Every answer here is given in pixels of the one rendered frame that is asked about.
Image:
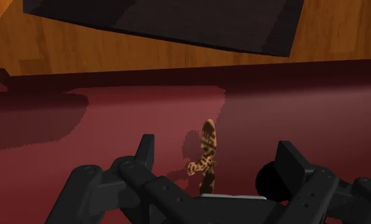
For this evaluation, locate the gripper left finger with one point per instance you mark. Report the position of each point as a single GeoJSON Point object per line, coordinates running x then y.
{"type": "Point", "coordinates": [132, 183]}

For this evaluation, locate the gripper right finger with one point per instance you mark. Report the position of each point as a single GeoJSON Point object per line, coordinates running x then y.
{"type": "Point", "coordinates": [321, 192]}

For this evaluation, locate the black round object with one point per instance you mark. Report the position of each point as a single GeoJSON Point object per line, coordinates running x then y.
{"type": "Point", "coordinates": [267, 180]}

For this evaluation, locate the dark red table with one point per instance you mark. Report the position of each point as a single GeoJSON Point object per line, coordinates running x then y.
{"type": "Point", "coordinates": [110, 118]}

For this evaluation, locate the leopard patterned toy figure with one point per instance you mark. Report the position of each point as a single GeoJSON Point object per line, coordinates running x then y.
{"type": "Point", "coordinates": [208, 139]}

